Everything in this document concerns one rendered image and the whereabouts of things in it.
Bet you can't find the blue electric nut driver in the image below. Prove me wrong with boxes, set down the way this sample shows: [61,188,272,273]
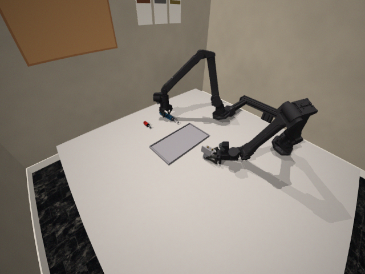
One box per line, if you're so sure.
[165,113,175,121]

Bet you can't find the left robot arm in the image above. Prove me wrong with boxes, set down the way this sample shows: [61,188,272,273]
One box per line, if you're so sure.
[219,98,318,161]

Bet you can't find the grey l-shaped bracket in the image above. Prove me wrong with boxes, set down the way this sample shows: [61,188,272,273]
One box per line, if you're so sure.
[201,146,216,156]

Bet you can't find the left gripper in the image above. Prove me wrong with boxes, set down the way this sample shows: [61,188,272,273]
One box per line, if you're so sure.
[206,147,230,164]

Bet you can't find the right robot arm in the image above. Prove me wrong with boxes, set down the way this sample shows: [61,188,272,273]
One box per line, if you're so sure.
[153,50,229,117]

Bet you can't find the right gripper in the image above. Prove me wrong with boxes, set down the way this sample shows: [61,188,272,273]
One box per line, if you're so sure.
[159,102,173,118]

